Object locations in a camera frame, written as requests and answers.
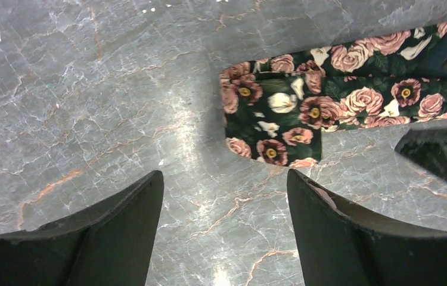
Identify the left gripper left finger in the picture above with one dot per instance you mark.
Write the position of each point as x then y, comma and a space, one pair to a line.
108, 243

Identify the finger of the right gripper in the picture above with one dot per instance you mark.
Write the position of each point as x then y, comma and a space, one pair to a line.
427, 149

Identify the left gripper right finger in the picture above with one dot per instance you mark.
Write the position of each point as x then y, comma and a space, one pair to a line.
343, 243

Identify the black pink rose tie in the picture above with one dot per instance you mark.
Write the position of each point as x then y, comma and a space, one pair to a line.
276, 109

